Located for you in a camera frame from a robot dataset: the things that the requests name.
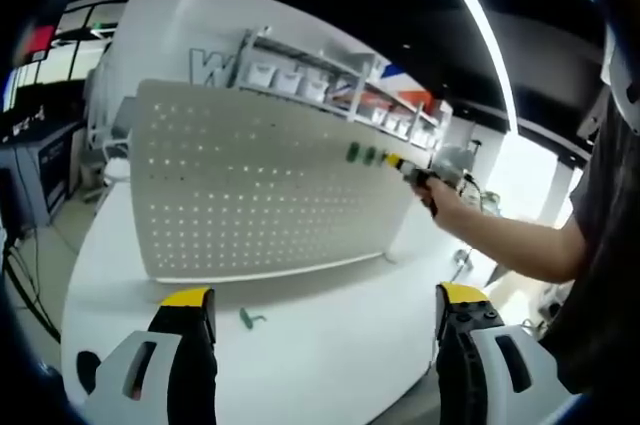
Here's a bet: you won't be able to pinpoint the row of white bins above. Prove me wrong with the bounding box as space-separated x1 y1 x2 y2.
372 107 441 140

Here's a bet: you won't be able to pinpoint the person's right hand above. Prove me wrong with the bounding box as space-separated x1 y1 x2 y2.
411 170 455 220

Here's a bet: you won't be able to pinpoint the grey desk with dark panel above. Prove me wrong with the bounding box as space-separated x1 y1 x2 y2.
0 119 87 226

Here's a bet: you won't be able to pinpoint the white ceiling light strip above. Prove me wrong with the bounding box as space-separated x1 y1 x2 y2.
422 0 520 132

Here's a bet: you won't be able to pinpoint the black floor cables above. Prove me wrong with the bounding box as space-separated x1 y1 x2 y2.
2 239 61 344

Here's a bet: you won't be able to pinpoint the grey metal bracket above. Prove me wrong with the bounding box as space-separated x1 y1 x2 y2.
452 247 475 272

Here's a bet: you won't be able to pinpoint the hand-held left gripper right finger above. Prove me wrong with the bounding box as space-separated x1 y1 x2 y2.
434 282 584 425

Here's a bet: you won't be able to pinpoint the white worn chest device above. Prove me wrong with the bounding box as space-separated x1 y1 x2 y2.
602 19 640 134

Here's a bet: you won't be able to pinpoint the white plastic storage bin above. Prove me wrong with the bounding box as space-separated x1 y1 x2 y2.
247 63 275 89
274 69 304 95
302 75 330 100

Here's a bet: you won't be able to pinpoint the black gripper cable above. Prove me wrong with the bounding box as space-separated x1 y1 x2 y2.
462 173 501 212

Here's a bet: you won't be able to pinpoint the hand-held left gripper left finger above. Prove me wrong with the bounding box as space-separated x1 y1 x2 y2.
82 286 219 425

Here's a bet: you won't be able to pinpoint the white perforated mounting plate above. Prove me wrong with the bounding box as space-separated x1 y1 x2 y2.
130 78 441 285

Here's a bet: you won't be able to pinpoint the person's dark grey shirt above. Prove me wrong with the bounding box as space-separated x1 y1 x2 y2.
539 89 640 396

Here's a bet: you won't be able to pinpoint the white office chair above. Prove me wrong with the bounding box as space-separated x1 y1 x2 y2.
88 94 136 204

